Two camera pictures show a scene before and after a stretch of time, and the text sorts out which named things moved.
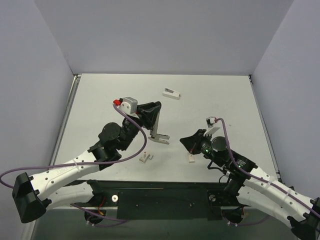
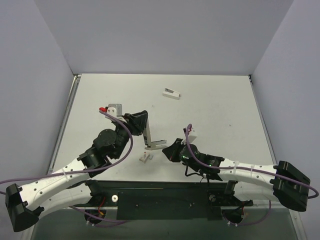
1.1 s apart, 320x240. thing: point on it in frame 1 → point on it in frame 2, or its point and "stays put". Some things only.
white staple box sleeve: (171, 93) stays put
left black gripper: (144, 115) → (135, 122)
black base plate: (163, 199) stays put
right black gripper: (196, 142) → (175, 149)
